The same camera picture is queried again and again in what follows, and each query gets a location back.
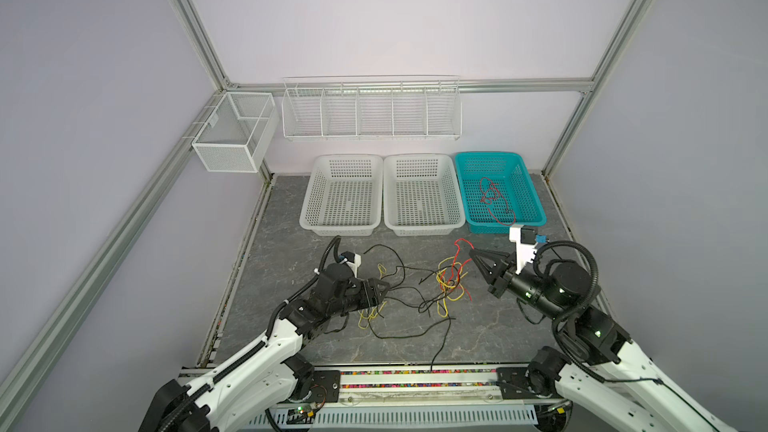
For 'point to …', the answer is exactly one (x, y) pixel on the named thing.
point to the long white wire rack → (419, 107)
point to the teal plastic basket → (510, 172)
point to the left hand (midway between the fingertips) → (381, 293)
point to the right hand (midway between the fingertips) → (472, 255)
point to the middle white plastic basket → (421, 195)
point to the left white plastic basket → (344, 196)
